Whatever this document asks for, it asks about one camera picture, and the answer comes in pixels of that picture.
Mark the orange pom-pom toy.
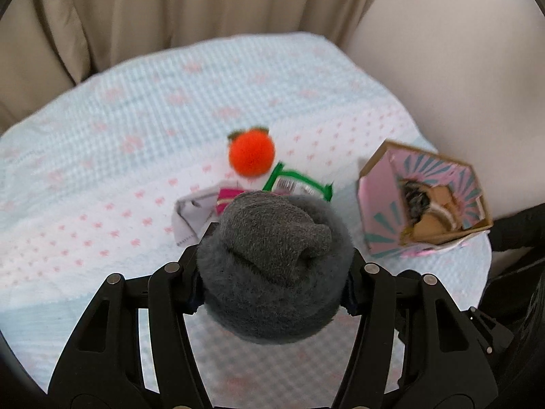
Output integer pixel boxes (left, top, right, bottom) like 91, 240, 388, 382
227, 126, 275, 178

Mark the beige curtain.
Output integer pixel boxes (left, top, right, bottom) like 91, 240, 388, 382
1, 0, 374, 129

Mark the grey fuzzy sock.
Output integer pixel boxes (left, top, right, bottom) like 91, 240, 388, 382
197, 191, 355, 344

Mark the brown plush toy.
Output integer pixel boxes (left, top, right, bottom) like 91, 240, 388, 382
416, 185, 463, 237

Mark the magenta zip pouch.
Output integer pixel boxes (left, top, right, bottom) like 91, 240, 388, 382
215, 187, 245, 216

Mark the white grey cloth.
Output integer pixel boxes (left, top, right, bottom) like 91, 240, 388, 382
172, 181, 242, 247

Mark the black patterned cloth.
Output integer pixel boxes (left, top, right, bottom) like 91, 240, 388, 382
402, 180, 431, 224

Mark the green wet wipes pack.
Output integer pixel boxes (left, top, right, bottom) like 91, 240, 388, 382
262, 162, 332, 202

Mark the pink teal cardboard box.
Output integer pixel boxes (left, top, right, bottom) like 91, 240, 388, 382
358, 140, 492, 259

